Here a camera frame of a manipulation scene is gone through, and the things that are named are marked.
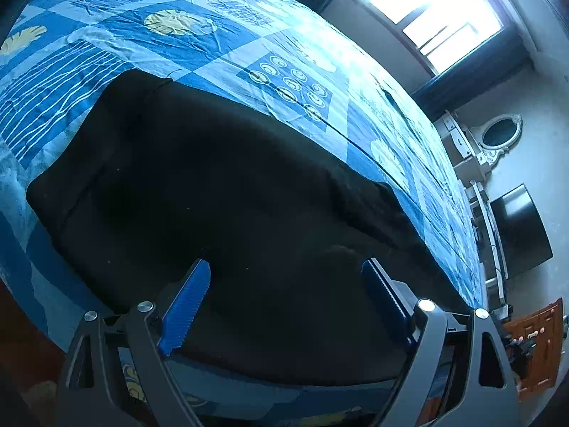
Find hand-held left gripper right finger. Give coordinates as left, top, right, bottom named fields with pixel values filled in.
left=361, top=258, right=523, bottom=427

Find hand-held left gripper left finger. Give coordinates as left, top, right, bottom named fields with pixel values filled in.
left=53, top=259, right=212, bottom=427

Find black pants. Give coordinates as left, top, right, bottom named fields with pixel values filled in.
left=26, top=70, right=478, bottom=385

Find brown wooden cabinet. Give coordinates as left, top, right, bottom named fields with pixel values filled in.
left=504, top=298, right=566, bottom=403

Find black flat television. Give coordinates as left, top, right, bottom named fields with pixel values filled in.
left=489, top=183, right=554, bottom=279

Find white television stand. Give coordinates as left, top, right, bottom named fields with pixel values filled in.
left=464, top=180, right=511, bottom=316

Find white dresser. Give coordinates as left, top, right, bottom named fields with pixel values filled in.
left=433, top=111, right=490, bottom=183

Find oval white-framed mirror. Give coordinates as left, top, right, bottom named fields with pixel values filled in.
left=478, top=113, right=523, bottom=170

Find blue patterned bed sheet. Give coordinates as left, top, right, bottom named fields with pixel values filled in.
left=0, top=0, right=490, bottom=427

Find bright window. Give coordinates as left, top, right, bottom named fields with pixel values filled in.
left=344, top=0, right=505, bottom=74

